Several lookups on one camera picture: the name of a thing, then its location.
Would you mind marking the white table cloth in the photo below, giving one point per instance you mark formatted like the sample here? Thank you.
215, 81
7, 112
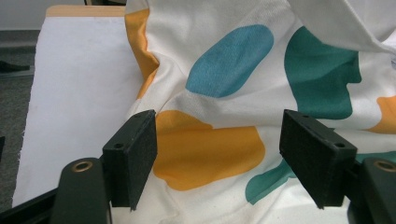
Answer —
81, 93

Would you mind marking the white fabric bag coloured blobs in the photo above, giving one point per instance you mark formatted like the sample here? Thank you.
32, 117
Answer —
249, 102

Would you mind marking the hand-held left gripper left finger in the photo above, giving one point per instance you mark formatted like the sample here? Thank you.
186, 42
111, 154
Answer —
130, 161

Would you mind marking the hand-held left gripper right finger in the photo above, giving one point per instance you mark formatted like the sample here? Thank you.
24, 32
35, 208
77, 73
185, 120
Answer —
314, 155

